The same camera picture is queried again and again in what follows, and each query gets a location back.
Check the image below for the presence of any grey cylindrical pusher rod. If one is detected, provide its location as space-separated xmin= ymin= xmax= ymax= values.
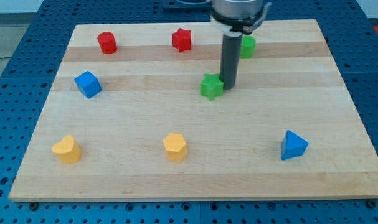
xmin=219 ymin=34 xmax=243 ymax=90

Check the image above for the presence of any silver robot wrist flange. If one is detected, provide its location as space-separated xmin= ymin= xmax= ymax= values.
xmin=210 ymin=0 xmax=272 ymax=35

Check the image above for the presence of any green star block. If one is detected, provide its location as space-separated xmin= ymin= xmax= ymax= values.
xmin=200 ymin=73 xmax=224 ymax=101

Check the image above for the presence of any red star block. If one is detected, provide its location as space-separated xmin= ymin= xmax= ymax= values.
xmin=172 ymin=28 xmax=192 ymax=52

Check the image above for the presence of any green cylinder block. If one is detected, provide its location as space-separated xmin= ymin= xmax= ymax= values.
xmin=240 ymin=35 xmax=256 ymax=59

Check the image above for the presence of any blue triangle block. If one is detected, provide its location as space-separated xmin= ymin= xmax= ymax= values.
xmin=281 ymin=130 xmax=309 ymax=160

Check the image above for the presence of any yellow hexagon block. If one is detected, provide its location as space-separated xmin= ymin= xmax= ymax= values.
xmin=163 ymin=133 xmax=187 ymax=162

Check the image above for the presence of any wooden board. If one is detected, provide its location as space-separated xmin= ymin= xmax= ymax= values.
xmin=9 ymin=19 xmax=378 ymax=202

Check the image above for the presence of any red cylinder block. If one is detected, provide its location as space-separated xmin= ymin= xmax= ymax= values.
xmin=97 ymin=32 xmax=118 ymax=54

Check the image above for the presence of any blue cube block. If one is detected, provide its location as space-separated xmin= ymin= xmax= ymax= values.
xmin=74 ymin=71 xmax=102 ymax=98

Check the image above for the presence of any yellow heart block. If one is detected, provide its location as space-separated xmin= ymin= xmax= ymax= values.
xmin=52 ymin=135 xmax=82 ymax=164

